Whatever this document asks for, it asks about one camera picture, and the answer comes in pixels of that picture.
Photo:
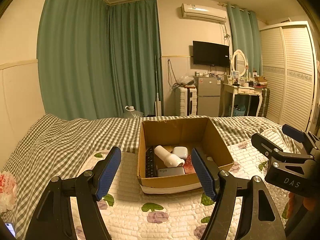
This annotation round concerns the brown cardboard box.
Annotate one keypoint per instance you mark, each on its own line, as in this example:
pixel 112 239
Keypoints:
pixel 175 130

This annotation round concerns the wide green curtain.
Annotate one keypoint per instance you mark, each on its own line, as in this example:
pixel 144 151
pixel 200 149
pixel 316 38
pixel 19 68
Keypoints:
pixel 100 55

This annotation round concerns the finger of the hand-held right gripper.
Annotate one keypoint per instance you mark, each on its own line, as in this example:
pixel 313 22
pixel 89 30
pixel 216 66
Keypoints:
pixel 293 131
pixel 267 150

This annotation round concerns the black wall television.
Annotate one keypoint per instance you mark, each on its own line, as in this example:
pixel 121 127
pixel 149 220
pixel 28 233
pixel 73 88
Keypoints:
pixel 211 53

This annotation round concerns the person's right hand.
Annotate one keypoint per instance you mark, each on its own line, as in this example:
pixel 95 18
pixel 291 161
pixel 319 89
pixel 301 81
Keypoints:
pixel 298 201

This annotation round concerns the narrow green curtain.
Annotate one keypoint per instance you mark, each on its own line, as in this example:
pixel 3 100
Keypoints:
pixel 241 35

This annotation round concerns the white mop pole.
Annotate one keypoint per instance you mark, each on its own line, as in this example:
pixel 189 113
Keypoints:
pixel 157 92

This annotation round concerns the small white charger cube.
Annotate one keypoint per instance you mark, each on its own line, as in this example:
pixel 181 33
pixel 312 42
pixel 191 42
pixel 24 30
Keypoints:
pixel 180 152

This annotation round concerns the white handheld device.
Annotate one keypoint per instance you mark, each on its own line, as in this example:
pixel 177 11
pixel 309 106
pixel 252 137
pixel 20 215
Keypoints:
pixel 165 155

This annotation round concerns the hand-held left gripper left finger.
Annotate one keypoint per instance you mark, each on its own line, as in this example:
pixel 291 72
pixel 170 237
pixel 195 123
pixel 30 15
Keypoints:
pixel 108 172

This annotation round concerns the grey power bank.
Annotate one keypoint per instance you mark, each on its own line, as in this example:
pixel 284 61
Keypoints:
pixel 170 172

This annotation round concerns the dark suitcase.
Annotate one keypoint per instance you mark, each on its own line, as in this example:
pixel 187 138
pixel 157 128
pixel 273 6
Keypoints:
pixel 263 102

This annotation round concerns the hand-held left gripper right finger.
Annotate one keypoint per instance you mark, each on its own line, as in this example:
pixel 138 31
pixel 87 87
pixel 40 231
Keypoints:
pixel 203 175

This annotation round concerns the clear plastic bag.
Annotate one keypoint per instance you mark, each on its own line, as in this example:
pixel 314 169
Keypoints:
pixel 187 80

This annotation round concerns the white louvred wardrobe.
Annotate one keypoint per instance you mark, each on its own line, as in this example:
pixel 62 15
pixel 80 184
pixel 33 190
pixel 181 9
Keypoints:
pixel 290 80

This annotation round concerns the white dressing table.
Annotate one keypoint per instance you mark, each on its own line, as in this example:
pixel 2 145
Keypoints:
pixel 243 91

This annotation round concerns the silver refrigerator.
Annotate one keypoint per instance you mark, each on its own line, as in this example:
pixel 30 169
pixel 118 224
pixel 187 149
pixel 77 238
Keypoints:
pixel 207 95

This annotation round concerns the white floral quilt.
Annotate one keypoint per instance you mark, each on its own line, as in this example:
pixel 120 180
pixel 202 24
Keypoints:
pixel 137 217

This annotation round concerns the small pink item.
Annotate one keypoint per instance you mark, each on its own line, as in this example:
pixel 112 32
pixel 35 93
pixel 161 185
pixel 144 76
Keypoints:
pixel 189 166

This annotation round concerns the blue basket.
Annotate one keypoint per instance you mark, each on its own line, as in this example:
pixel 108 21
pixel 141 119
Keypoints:
pixel 237 110

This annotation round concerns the white suitcase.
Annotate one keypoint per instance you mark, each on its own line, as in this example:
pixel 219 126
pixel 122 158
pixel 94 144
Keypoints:
pixel 185 101

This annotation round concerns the clear water jug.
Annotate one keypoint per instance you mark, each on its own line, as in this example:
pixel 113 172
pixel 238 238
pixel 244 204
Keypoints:
pixel 132 112

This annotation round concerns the oval white mirror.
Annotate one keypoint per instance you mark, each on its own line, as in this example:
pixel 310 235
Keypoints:
pixel 238 62

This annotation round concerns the white plastic bag red print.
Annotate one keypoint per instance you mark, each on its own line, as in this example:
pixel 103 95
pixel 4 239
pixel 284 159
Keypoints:
pixel 7 190

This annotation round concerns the black remote control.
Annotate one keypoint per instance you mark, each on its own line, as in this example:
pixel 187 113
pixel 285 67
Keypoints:
pixel 150 162

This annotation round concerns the grey checked bed sheet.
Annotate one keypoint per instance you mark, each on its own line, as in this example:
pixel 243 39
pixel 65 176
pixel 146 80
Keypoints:
pixel 50 142

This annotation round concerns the brown box on dressing table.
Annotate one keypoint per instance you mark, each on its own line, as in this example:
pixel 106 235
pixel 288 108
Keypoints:
pixel 260 80

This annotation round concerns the white air conditioner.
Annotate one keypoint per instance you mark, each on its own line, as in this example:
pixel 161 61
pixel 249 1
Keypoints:
pixel 203 12

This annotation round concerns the smartphone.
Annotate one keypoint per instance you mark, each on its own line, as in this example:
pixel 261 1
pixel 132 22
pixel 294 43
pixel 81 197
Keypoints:
pixel 10 230

